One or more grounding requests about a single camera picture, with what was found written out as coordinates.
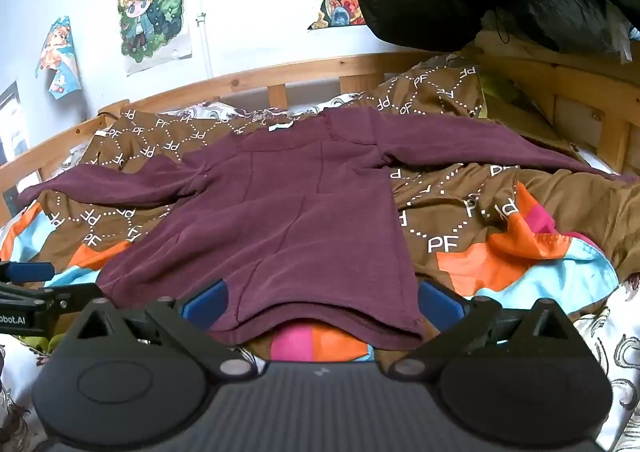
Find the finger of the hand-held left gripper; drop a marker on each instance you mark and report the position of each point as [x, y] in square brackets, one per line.
[27, 272]

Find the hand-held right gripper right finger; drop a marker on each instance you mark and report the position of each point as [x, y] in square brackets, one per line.
[441, 304]

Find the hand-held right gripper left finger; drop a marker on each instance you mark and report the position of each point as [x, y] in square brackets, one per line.
[204, 304]

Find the maroon sweater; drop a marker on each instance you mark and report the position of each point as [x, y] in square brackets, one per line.
[280, 222]

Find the brown printed blanket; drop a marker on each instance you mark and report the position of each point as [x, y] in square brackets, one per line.
[450, 212]

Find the white floral bedsheet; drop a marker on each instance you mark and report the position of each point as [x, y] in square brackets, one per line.
[615, 332]

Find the small curled wall poster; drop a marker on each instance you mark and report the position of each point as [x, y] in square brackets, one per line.
[59, 57]

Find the wooden bed frame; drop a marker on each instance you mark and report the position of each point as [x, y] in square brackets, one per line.
[310, 67]

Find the white wall pipe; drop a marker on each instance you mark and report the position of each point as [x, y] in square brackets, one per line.
[204, 42]

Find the blond figure wall poster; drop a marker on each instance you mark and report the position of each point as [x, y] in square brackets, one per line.
[152, 17]

